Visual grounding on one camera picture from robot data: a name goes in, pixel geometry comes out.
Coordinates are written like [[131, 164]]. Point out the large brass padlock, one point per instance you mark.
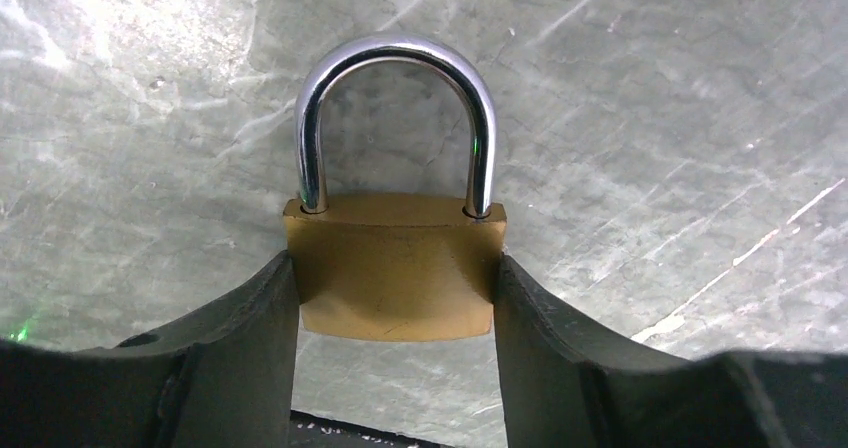
[[395, 267]]

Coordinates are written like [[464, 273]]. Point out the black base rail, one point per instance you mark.
[[307, 430]]

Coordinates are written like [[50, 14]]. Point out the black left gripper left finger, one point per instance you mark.
[[219, 376]]

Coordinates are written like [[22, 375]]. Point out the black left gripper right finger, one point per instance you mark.
[[566, 380]]

